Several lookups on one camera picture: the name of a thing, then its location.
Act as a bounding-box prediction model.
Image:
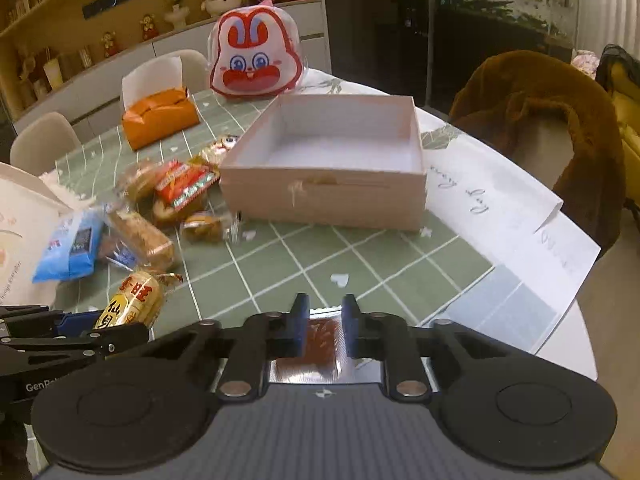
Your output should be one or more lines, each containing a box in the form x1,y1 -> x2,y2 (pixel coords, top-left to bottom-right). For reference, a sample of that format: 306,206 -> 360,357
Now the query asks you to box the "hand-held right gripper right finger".
341,294 -> 506,401

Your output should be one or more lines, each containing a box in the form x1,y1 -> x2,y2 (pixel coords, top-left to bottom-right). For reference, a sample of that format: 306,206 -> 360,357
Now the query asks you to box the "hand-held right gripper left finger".
145,294 -> 308,400

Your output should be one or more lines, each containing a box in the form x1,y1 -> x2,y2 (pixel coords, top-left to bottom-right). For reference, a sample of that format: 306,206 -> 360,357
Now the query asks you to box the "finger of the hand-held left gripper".
0,324 -> 150,366
0,305 -> 103,337

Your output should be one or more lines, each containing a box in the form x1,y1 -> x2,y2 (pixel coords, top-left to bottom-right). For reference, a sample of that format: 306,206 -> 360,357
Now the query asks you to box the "clear red print snack packet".
272,317 -> 351,382

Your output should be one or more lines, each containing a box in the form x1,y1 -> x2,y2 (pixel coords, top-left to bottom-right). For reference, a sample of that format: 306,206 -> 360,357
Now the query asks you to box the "yellow rice cracker packet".
94,270 -> 184,332

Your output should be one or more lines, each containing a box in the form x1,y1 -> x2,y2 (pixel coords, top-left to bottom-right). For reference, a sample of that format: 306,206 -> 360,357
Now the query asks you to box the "brown bread slice packet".
99,209 -> 177,272

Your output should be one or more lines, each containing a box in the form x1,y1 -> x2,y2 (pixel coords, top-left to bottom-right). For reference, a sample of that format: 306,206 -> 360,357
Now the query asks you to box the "pink cardboard box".
219,94 -> 428,232

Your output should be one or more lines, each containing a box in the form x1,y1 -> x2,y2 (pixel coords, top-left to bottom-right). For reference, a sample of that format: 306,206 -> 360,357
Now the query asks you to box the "round plain cake packet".
116,158 -> 162,202

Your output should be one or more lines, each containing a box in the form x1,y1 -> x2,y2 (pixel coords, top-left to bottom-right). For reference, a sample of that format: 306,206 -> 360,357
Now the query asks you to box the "green checked tablecloth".
54,67 -> 507,346

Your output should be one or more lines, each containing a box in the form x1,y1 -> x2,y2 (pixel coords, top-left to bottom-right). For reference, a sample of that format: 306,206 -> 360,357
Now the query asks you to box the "blue snack packet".
32,206 -> 106,284

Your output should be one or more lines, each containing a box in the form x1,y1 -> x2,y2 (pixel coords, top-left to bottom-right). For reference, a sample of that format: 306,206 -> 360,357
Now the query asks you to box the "white paper bag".
0,161 -> 97,307

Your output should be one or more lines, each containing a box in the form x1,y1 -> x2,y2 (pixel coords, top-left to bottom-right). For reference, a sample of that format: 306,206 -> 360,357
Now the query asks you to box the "small round cake packet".
180,211 -> 242,244

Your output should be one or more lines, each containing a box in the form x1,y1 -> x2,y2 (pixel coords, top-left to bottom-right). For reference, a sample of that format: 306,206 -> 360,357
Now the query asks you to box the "white dining chair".
9,112 -> 82,167
170,49 -> 212,93

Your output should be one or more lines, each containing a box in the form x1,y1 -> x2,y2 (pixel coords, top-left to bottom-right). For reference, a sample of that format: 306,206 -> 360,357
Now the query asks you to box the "handwritten white paper sheet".
419,132 -> 564,234

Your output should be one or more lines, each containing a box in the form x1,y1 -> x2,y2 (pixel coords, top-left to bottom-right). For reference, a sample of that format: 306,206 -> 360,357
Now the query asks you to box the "cartoon print snack packet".
199,134 -> 242,167

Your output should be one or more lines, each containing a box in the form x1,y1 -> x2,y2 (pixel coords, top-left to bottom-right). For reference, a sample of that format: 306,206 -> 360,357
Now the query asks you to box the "orange tissue box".
121,57 -> 200,151

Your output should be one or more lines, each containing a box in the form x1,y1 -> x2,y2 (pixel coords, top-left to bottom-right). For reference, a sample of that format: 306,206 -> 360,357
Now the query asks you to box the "small white paper sheet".
531,209 -> 602,275

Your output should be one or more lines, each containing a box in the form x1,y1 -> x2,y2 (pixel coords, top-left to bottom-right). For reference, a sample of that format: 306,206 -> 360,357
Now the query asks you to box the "rabbit face bag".
207,0 -> 306,101

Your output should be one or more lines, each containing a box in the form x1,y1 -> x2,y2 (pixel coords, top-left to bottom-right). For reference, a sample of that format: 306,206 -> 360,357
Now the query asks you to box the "brown fur coat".
448,50 -> 627,257

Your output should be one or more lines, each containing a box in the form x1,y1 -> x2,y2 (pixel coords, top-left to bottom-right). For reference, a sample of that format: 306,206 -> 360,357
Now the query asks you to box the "black water dispenser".
376,0 -> 432,107

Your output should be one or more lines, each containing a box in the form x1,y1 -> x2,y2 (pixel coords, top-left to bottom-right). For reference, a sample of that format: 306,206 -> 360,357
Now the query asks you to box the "white low cabinet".
14,0 -> 332,138

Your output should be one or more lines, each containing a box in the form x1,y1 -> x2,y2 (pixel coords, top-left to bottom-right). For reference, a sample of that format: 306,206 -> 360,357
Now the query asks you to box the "white vase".
164,0 -> 189,31

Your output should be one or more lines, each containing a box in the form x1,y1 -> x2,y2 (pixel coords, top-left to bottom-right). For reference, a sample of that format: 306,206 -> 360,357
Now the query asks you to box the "dark wooden cabinet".
432,0 -> 575,67

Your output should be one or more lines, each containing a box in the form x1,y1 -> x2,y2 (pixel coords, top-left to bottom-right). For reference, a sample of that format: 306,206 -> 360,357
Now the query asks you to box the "yellow armchair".
596,44 -> 640,213

